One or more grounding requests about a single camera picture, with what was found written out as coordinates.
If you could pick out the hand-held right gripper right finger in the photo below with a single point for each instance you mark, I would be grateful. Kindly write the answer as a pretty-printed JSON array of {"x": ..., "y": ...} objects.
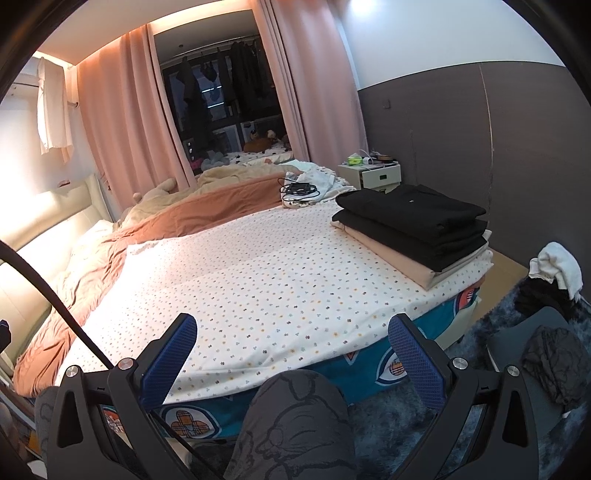
[{"x": 415, "y": 360}]

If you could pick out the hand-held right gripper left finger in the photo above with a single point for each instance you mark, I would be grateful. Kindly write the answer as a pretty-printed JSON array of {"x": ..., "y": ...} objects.
[{"x": 173, "y": 355}]

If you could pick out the black jacket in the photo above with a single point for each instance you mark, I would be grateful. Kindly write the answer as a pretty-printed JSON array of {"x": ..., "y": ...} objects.
[{"x": 406, "y": 207}]

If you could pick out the blue shaggy rug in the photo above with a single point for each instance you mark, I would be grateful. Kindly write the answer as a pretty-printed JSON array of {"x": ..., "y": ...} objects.
[{"x": 369, "y": 424}]

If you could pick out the person's left leg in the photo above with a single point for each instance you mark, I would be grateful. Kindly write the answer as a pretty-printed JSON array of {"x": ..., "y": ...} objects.
[{"x": 46, "y": 415}]

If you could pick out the grey chair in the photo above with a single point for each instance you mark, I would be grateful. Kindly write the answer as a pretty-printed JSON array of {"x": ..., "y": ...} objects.
[{"x": 508, "y": 355}]

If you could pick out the folded white garment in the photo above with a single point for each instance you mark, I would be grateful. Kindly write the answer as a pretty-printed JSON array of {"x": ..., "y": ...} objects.
[{"x": 468, "y": 271}]

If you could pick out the dotted white bed sheet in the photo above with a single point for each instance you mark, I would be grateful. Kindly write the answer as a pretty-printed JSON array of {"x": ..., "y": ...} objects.
[{"x": 254, "y": 286}]

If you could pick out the folded beige garment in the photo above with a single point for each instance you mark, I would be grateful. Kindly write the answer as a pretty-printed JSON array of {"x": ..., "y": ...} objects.
[{"x": 392, "y": 254}]

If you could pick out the cream padded headboard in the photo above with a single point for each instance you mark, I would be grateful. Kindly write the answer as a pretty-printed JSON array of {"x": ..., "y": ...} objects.
[{"x": 41, "y": 230}]

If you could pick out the folded black garment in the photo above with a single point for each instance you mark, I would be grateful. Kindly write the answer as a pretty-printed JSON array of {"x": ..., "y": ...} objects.
[{"x": 443, "y": 251}]

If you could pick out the orange box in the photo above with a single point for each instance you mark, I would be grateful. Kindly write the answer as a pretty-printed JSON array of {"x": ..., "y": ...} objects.
[{"x": 37, "y": 443}]

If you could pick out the brown cardboard sheet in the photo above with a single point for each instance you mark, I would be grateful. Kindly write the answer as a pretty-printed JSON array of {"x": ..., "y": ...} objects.
[{"x": 503, "y": 277}]

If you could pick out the black rumpled garment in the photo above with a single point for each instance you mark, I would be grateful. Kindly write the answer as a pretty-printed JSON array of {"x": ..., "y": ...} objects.
[{"x": 535, "y": 295}]

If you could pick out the black lace garment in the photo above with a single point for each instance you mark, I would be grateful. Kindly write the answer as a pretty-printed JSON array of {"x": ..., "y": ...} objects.
[{"x": 554, "y": 364}]

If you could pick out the orange duvet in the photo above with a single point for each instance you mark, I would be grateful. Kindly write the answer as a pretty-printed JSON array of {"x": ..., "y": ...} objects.
[{"x": 184, "y": 217}]

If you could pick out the white pillow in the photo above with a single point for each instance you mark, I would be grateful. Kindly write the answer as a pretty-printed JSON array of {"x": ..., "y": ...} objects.
[{"x": 97, "y": 230}]

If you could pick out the beige plush toy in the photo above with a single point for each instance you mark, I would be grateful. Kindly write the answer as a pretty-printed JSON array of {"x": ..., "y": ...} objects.
[{"x": 157, "y": 191}]

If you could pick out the white rumpled garment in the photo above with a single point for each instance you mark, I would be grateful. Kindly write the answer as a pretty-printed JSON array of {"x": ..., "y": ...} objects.
[{"x": 556, "y": 265}]

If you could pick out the white nightstand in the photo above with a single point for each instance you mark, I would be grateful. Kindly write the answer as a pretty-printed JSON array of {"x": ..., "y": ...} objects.
[{"x": 378, "y": 177}]

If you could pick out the beige blanket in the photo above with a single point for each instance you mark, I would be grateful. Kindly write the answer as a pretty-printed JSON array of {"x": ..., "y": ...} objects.
[{"x": 240, "y": 175}]

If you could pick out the pale blue plush toy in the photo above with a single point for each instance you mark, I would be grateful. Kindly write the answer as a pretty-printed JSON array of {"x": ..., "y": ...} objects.
[{"x": 214, "y": 160}]

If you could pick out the small green object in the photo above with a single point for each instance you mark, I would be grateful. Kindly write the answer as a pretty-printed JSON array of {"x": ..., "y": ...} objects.
[{"x": 355, "y": 161}]

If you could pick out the brown plush toy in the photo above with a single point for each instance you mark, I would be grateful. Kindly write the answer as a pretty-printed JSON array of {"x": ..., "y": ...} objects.
[{"x": 261, "y": 144}]

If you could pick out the white hanging shirt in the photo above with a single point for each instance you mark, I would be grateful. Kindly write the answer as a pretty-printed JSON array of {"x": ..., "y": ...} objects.
[{"x": 53, "y": 110}]

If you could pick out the pink curtain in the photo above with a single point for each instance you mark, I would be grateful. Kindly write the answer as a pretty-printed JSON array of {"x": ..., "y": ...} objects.
[
  {"x": 124, "y": 115},
  {"x": 314, "y": 83}
]

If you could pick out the long dark hanging coat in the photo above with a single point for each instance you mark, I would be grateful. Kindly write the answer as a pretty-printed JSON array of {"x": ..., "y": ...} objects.
[{"x": 191, "y": 101}]

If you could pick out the small dark hanging garment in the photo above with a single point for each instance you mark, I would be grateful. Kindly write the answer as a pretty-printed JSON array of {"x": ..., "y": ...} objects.
[{"x": 210, "y": 71}]

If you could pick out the wide dark hanging coat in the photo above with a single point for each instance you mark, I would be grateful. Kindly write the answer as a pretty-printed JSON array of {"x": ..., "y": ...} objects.
[{"x": 249, "y": 69}]

